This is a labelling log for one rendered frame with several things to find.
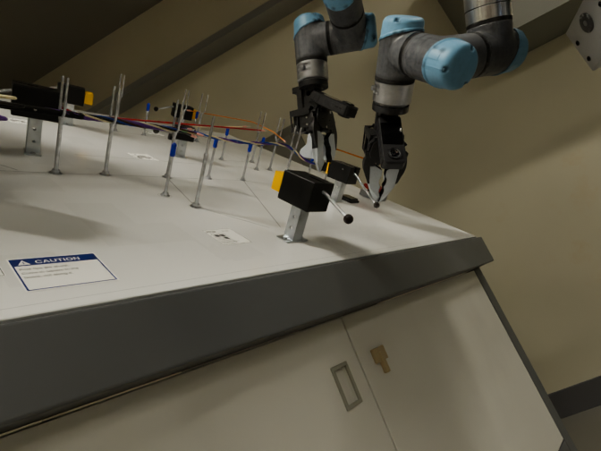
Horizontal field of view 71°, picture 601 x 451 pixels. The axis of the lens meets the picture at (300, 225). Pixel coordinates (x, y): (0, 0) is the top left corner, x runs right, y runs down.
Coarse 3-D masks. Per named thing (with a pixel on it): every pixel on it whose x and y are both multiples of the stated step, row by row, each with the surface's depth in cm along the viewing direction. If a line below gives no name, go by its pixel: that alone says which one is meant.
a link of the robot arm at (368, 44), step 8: (368, 16) 93; (328, 24) 95; (360, 24) 90; (368, 24) 92; (376, 24) 96; (328, 32) 95; (336, 32) 92; (344, 32) 91; (352, 32) 91; (360, 32) 92; (368, 32) 93; (376, 32) 94; (328, 40) 95; (336, 40) 95; (344, 40) 94; (352, 40) 93; (360, 40) 94; (368, 40) 94; (376, 40) 95; (328, 48) 97; (336, 48) 96; (344, 48) 96; (352, 48) 96; (360, 48) 96
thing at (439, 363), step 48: (432, 288) 82; (480, 288) 98; (384, 336) 64; (432, 336) 73; (480, 336) 86; (384, 384) 59; (432, 384) 66; (480, 384) 77; (528, 384) 91; (432, 432) 61; (480, 432) 69; (528, 432) 80
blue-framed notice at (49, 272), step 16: (48, 256) 39; (64, 256) 40; (80, 256) 41; (96, 256) 42; (16, 272) 35; (32, 272) 36; (48, 272) 37; (64, 272) 37; (80, 272) 38; (96, 272) 39; (112, 272) 40; (32, 288) 34; (48, 288) 34
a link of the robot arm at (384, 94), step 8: (376, 88) 80; (384, 88) 78; (392, 88) 77; (400, 88) 77; (408, 88) 78; (376, 96) 80; (384, 96) 79; (392, 96) 78; (400, 96) 78; (408, 96) 79; (384, 104) 79; (392, 104) 79; (400, 104) 79; (408, 104) 80
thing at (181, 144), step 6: (174, 126) 96; (180, 126) 95; (186, 126) 97; (156, 132) 95; (180, 132) 96; (180, 138) 96; (186, 138) 97; (192, 138) 98; (180, 144) 98; (186, 144) 98; (180, 150) 98; (180, 156) 98
